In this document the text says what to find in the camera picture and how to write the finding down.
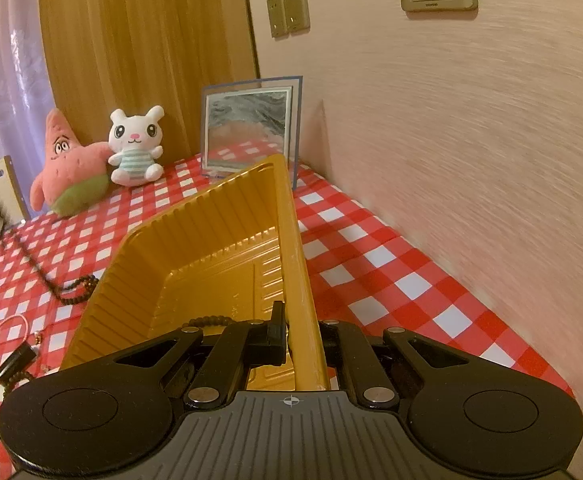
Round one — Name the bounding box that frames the red white checkered tablecloth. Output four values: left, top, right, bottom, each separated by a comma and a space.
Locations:
0, 158, 564, 479

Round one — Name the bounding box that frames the golden brown curtain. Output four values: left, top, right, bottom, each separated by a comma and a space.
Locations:
39, 0, 259, 162

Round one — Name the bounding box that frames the dark green bead necklace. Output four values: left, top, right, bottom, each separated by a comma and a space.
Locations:
0, 159, 101, 306

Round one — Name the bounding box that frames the black hair clip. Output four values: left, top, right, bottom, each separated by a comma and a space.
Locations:
0, 341, 37, 386

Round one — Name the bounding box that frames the reddish brown bead necklace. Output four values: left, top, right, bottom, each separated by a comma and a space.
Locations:
186, 314, 235, 328

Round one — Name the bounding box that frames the white bunny plush toy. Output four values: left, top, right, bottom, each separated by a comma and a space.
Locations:
108, 105, 165, 188

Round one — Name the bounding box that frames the golden plastic tray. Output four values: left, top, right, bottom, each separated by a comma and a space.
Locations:
62, 155, 329, 391

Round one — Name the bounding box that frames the lilac sheer curtain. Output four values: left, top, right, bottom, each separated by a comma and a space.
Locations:
0, 0, 55, 218

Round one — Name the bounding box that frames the double wall light switch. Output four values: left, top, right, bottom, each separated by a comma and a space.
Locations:
267, 0, 311, 39

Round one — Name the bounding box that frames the pink starfish plush toy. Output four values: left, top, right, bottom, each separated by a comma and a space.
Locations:
29, 108, 113, 218

